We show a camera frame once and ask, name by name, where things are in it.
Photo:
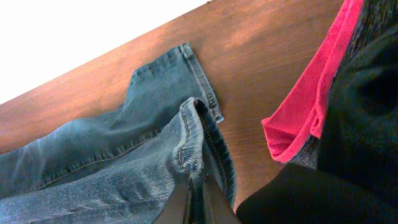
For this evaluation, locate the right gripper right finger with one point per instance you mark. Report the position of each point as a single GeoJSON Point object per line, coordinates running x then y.
{"type": "Point", "coordinates": [216, 208]}

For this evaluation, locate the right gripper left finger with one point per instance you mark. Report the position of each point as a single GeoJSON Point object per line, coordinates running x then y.
{"type": "Point", "coordinates": [177, 208]}

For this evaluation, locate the blue denim jeans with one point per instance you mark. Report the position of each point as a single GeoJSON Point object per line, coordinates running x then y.
{"type": "Point", "coordinates": [122, 166]}

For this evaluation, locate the black garment with red trim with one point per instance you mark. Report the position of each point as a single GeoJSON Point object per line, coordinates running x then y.
{"type": "Point", "coordinates": [355, 177]}

